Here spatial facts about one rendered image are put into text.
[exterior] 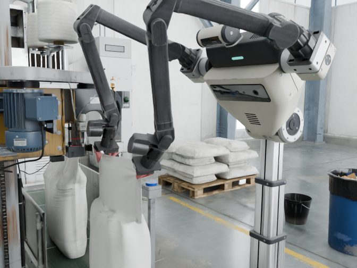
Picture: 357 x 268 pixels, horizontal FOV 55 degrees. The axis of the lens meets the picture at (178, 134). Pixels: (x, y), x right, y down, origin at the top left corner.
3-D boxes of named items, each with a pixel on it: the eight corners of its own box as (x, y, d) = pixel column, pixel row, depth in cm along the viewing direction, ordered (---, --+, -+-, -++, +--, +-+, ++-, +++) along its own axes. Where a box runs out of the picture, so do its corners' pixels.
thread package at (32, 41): (62, 49, 162) (61, 12, 160) (30, 46, 154) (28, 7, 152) (53, 51, 174) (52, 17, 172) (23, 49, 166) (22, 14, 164)
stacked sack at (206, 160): (217, 165, 453) (217, 155, 451) (190, 168, 432) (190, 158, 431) (190, 156, 510) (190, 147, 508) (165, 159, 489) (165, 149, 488)
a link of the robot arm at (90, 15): (88, -3, 125) (82, -3, 133) (75, 33, 127) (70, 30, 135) (185, 45, 149) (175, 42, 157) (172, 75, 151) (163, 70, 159)
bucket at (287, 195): (316, 222, 354) (318, 198, 351) (299, 228, 337) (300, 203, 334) (292, 214, 378) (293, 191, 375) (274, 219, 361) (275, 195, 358)
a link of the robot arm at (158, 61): (169, 18, 88) (160, 6, 96) (147, 21, 87) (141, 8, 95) (176, 147, 114) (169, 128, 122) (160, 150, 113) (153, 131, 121)
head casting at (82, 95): (122, 142, 178) (121, 84, 175) (76, 145, 164) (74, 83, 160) (99, 135, 202) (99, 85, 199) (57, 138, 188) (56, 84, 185)
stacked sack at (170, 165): (211, 167, 494) (211, 158, 493) (175, 174, 453) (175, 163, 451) (192, 162, 527) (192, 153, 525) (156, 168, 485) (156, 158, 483)
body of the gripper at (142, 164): (130, 159, 124) (137, 147, 119) (154, 157, 130) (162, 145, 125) (136, 174, 121) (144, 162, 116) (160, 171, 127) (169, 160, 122)
